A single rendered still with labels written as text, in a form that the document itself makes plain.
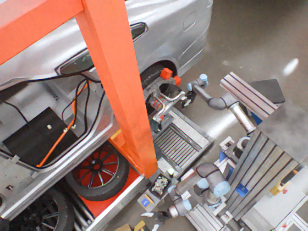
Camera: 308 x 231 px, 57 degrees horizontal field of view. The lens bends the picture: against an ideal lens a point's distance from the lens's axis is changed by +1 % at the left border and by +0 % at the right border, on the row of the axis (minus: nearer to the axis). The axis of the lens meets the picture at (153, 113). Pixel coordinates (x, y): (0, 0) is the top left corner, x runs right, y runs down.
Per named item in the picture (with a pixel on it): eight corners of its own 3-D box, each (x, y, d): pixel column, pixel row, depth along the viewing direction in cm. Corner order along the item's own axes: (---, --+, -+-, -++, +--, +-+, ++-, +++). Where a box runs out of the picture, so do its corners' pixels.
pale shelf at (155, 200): (166, 171, 297) (166, 170, 294) (179, 182, 290) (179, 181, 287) (137, 201, 284) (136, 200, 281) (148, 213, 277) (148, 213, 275)
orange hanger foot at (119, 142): (116, 127, 316) (109, 112, 286) (148, 158, 295) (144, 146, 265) (104, 137, 311) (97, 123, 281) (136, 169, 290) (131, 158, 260)
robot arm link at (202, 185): (205, 175, 241) (206, 170, 229) (213, 190, 235) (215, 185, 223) (192, 181, 239) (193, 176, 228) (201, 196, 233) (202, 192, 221)
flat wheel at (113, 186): (93, 136, 341) (88, 127, 321) (140, 159, 321) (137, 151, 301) (59, 183, 315) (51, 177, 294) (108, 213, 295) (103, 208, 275)
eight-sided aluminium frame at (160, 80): (171, 96, 324) (170, 66, 276) (176, 99, 321) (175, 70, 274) (137, 127, 308) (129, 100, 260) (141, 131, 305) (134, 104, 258)
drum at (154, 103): (158, 97, 300) (157, 90, 288) (172, 109, 292) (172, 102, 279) (148, 105, 296) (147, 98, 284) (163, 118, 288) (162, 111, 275)
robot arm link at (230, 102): (251, 149, 250) (216, 100, 265) (265, 141, 253) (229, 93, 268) (256, 146, 239) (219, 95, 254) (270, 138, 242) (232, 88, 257)
